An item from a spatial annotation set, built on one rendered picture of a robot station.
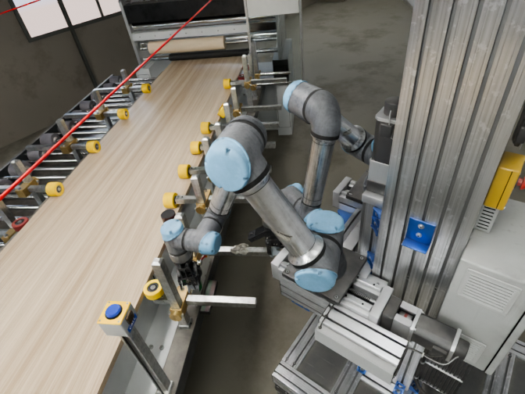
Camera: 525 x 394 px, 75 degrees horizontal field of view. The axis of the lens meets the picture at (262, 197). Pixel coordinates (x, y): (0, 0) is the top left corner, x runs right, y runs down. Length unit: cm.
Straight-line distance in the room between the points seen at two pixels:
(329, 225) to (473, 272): 41
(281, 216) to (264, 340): 149
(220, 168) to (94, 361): 88
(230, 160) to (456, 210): 63
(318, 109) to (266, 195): 39
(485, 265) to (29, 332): 156
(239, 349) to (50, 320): 112
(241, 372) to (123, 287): 97
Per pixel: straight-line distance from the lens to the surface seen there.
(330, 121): 113
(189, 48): 387
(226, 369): 226
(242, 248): 156
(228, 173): 81
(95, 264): 173
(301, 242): 95
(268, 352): 226
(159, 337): 172
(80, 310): 159
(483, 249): 116
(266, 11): 359
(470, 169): 99
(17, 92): 563
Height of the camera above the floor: 203
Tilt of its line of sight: 40 degrees down
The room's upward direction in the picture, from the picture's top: 8 degrees counter-clockwise
